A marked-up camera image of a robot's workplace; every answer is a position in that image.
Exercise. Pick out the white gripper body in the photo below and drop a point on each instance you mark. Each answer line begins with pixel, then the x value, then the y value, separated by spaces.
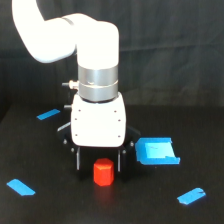
pixel 98 125

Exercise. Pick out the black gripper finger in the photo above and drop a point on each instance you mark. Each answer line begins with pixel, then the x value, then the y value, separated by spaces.
pixel 83 164
pixel 126 163

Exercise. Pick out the red hexagonal block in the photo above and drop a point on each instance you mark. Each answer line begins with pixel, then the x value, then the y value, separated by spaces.
pixel 103 172

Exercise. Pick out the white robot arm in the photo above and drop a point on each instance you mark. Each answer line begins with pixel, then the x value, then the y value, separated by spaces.
pixel 96 44

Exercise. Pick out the blue tape square marker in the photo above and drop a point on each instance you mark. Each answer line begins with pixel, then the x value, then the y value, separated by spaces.
pixel 156 151

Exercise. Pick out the blue tape strip back left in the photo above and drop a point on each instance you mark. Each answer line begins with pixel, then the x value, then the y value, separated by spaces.
pixel 48 114

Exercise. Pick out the blue tape strip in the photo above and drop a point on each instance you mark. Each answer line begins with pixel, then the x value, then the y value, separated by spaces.
pixel 48 114
pixel 191 196
pixel 21 188

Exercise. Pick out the blue tape strip front left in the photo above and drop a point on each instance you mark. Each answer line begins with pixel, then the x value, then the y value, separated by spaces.
pixel 21 188

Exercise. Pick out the blue tape strip front right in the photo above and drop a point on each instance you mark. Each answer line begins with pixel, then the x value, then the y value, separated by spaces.
pixel 191 196

